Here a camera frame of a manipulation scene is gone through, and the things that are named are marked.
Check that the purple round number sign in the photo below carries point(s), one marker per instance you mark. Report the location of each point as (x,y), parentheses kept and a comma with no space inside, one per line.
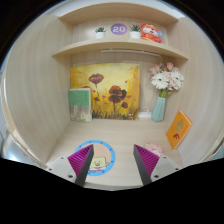
(119,29)

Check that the pink computer mouse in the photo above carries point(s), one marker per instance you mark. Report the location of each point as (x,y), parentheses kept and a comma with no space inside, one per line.
(155,148)

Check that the green beige book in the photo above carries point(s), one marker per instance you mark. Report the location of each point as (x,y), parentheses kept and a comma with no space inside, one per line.
(80,104)

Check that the round blue cartoon mouse pad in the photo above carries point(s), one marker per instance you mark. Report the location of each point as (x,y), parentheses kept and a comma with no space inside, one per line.
(103,158)

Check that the right small potted plant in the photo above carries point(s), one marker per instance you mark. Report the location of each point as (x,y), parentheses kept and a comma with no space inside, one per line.
(135,31)

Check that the white power adapter with cable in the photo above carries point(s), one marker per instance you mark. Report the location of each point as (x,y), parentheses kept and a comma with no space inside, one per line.
(144,113)

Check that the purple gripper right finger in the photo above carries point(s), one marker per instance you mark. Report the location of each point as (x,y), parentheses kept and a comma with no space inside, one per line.
(152,167)

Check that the small potted plant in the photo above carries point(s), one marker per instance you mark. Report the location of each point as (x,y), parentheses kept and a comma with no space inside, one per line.
(135,31)
(100,32)

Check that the teal ribbed vase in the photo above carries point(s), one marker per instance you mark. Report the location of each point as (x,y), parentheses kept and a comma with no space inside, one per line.
(157,114)

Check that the white LED light bar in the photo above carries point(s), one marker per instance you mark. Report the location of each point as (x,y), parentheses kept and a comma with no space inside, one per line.
(130,51)

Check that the yellow poppy flower painting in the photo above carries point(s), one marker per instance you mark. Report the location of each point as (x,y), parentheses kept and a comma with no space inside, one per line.
(114,88)

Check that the pink white flower bouquet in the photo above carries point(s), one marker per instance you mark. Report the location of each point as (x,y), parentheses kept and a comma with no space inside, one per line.
(166,78)

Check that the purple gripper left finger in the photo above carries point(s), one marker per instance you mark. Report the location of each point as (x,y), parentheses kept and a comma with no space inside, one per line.
(75,167)

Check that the wooden shelf unit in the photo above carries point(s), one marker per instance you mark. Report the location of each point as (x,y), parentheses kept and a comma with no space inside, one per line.
(36,77)

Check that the red lucky cat plush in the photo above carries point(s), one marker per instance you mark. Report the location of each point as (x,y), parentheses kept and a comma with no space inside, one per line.
(151,33)

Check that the left small potted plant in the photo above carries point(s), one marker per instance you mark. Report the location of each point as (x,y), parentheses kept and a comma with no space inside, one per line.
(100,32)

